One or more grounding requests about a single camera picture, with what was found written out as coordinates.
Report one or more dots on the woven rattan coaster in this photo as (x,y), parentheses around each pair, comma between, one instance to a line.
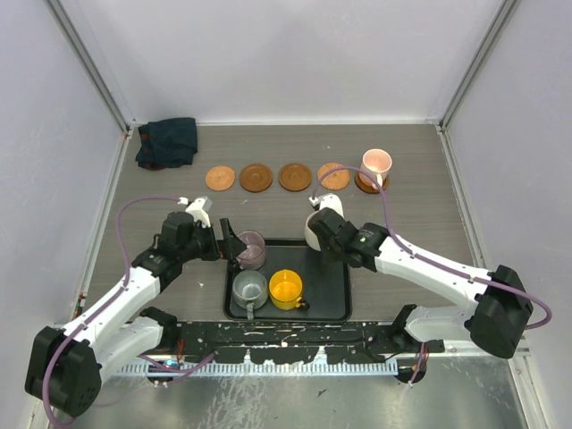
(333,177)

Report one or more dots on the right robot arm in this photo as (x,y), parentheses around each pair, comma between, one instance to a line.
(488,308)

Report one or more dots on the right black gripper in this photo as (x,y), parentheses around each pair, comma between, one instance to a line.
(323,246)

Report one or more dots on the perforated cable duct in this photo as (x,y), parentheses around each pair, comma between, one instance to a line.
(319,367)

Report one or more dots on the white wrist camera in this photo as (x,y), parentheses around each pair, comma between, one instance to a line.
(198,208)
(328,200)

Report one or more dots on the pink ceramic mug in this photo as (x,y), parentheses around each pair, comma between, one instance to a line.
(377,164)

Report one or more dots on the white speckled mug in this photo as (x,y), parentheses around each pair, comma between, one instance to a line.
(310,237)

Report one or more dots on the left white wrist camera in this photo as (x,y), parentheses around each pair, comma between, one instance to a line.
(198,208)

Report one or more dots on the light orange coaster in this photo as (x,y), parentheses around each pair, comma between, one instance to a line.
(220,178)

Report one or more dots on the purple mug black handle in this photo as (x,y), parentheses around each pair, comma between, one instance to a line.
(253,258)

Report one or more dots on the grey stoneware mug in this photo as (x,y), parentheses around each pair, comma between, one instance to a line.
(250,291)

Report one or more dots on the dark blue folded cloth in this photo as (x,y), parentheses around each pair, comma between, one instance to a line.
(167,144)

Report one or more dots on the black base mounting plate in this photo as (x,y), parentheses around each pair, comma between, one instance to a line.
(289,343)

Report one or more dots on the yellow mug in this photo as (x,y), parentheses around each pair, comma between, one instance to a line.
(286,291)

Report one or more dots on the black plastic tray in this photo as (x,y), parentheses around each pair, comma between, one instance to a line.
(327,286)

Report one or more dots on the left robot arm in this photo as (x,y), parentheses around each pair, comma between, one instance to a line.
(69,365)

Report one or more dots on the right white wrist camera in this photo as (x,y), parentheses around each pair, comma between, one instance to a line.
(328,200)

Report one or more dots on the dark wooden coaster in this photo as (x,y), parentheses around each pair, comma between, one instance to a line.
(256,178)
(364,183)
(295,177)

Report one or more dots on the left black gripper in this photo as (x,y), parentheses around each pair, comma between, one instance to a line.
(232,246)

